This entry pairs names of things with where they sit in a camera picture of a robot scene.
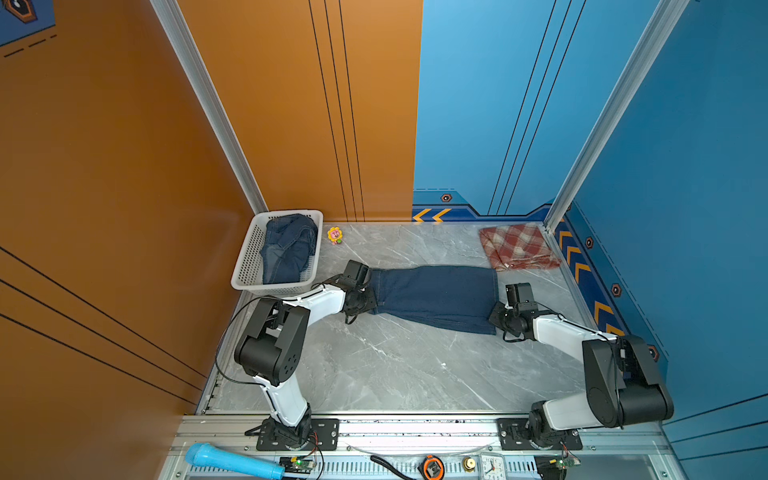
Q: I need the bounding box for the dark blue denim skirt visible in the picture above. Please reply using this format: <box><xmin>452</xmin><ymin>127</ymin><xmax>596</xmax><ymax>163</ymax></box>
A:
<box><xmin>370</xmin><ymin>265</ymin><xmax>498</xmax><ymax>335</ymax></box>

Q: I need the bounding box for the red plaid skirt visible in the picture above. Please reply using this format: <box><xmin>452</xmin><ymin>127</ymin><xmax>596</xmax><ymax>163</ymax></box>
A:
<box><xmin>478</xmin><ymin>223</ymin><xmax>561</xmax><ymax>271</ymax></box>

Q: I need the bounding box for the white plastic laundry basket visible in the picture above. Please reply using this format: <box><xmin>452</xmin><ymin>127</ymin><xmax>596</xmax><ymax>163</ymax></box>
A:
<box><xmin>231</xmin><ymin>210</ymin><xmax>323</xmax><ymax>296</ymax></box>

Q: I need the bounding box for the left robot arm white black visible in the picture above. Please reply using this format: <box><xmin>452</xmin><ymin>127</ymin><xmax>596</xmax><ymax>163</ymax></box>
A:
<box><xmin>233</xmin><ymin>261</ymin><xmax>376</xmax><ymax>450</ymax></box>

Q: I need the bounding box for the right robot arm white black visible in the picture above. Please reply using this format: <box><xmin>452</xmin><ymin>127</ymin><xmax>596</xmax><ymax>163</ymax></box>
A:
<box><xmin>489</xmin><ymin>283</ymin><xmax>674</xmax><ymax>450</ymax></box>

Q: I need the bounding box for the yellow flower pink bear toy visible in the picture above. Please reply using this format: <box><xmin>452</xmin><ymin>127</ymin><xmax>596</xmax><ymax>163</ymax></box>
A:
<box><xmin>327</xmin><ymin>227</ymin><xmax>343</xmax><ymax>245</ymax></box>

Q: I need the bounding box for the small white clock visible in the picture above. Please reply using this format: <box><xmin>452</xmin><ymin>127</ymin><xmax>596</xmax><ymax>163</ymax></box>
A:
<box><xmin>479</xmin><ymin>454</ymin><xmax>506</xmax><ymax>480</ymax></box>

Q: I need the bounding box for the small round brass object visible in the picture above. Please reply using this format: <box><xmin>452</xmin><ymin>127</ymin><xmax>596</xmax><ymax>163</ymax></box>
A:
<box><xmin>462</xmin><ymin>456</ymin><xmax>477</xmax><ymax>473</ymax></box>

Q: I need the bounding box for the orange black tape measure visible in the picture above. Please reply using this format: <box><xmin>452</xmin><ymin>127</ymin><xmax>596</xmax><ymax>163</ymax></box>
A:
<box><xmin>419</xmin><ymin>455</ymin><xmax>446</xmax><ymax>480</ymax></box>

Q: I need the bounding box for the small green circuit board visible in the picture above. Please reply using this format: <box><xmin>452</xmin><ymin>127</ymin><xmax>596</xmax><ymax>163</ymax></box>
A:
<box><xmin>279</xmin><ymin>456</ymin><xmax>317</xmax><ymax>475</ymax></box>

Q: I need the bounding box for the blue microphone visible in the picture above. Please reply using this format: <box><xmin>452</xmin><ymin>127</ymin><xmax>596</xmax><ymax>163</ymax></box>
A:
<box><xmin>185</xmin><ymin>443</ymin><xmax>285</xmax><ymax>480</ymax></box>

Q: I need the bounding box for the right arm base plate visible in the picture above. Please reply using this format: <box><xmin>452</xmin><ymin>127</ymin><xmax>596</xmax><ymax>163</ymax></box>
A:
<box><xmin>496</xmin><ymin>417</ymin><xmax>584</xmax><ymax>452</ymax></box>

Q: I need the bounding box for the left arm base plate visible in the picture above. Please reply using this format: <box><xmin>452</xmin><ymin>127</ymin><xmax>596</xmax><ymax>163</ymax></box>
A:
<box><xmin>256</xmin><ymin>417</ymin><xmax>339</xmax><ymax>452</ymax></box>

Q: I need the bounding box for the aluminium front rail frame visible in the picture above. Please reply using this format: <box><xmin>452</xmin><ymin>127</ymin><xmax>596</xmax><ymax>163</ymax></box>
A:
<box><xmin>158</xmin><ymin>412</ymin><xmax>686</xmax><ymax>479</ymax></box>

